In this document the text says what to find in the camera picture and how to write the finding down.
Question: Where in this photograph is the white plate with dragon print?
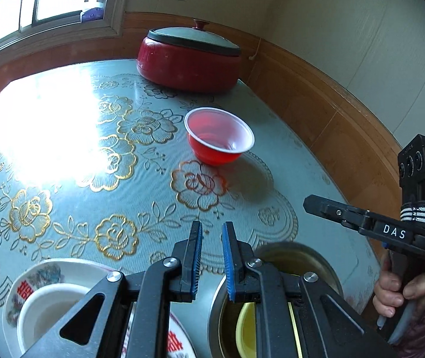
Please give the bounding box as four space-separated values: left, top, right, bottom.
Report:
2 258 198 358

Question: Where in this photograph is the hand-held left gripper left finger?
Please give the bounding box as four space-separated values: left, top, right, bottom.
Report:
21 221 204 358

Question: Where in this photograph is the grey pot lid red knob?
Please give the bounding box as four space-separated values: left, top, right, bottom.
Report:
147 18 242 58

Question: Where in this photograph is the red plastic bowl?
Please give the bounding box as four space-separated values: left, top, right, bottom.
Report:
184 107 255 167

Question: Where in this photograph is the person's right hand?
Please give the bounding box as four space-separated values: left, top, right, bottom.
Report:
373 258 425 331

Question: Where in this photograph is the purple bag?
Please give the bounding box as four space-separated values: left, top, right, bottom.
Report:
80 6 105 22

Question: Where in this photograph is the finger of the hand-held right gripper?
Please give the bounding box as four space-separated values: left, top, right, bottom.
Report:
303 194 373 232

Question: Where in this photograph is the red cooking pot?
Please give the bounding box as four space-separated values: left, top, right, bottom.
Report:
137 35 241 94

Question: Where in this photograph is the floral lace tablecloth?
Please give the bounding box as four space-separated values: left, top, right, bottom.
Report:
0 59 384 358

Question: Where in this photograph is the stainless steel bowl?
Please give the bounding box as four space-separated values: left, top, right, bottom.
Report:
207 242 344 358

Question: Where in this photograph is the window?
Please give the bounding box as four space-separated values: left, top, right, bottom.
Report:
0 0 131 73

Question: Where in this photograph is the white plate with rose print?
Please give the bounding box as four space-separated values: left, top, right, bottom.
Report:
16 283 88 358

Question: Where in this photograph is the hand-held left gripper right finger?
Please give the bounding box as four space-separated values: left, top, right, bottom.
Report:
222 221 399 358

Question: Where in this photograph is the yellow plastic bowl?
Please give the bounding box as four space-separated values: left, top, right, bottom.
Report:
235 301 303 358

